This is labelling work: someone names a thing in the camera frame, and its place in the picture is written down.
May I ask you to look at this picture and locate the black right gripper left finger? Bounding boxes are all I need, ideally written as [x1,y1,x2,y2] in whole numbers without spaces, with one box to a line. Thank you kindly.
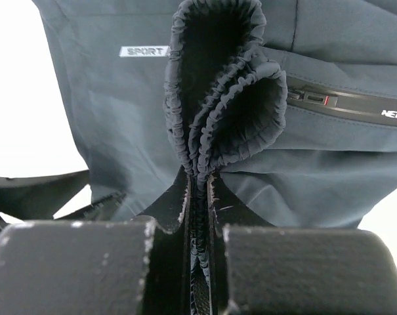
[0,171,190,314]

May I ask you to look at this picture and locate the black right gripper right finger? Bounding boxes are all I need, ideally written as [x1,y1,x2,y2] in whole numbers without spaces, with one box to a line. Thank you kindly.
[207,175,397,314]

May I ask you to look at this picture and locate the dark navy shorts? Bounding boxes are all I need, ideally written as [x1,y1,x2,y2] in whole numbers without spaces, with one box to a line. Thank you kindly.
[32,0,397,230]

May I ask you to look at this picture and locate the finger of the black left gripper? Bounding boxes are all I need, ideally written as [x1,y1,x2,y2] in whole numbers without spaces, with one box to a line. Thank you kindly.
[0,170,89,220]
[55,192,126,221]

